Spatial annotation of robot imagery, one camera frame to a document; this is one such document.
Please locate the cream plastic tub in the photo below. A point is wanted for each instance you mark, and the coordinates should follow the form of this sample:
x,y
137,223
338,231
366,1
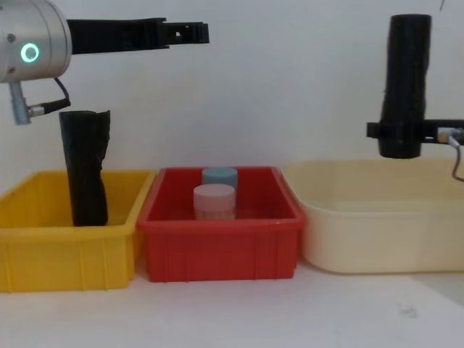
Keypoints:
x,y
377,239

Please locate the red plastic bin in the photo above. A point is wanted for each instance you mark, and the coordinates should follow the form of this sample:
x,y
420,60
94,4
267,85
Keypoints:
x,y
217,250

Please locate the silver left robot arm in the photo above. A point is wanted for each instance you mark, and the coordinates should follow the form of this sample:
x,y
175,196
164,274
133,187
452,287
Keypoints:
x,y
40,29

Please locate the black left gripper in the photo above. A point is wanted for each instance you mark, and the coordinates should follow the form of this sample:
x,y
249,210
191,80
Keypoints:
x,y
112,35

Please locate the jar with pink lid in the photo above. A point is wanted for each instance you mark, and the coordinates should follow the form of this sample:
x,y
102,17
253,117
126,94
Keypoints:
x,y
214,201

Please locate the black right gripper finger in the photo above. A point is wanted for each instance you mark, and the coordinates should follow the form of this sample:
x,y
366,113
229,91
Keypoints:
x,y
373,130

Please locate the jar with blue lid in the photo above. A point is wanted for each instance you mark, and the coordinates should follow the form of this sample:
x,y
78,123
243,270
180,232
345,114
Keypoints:
x,y
219,177

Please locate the black cylinder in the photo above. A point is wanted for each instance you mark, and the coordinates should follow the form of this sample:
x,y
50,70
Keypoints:
x,y
406,69
86,170

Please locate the yellow plastic bin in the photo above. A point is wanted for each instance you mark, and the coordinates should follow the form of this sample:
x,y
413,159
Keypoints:
x,y
54,257

